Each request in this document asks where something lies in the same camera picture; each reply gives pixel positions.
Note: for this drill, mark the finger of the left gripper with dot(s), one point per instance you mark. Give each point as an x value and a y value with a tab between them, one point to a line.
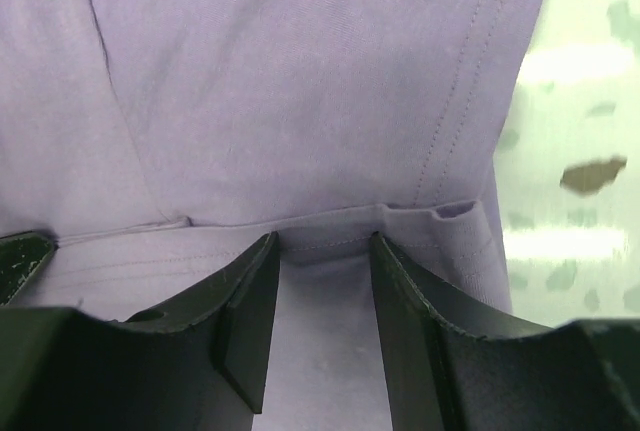
23	256

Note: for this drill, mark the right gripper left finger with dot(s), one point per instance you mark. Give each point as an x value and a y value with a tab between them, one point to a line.
196	361

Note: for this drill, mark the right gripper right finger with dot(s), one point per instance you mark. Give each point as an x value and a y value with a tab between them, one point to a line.
452	362

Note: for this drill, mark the lavender t shirt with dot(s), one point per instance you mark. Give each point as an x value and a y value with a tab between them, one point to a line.
155	140

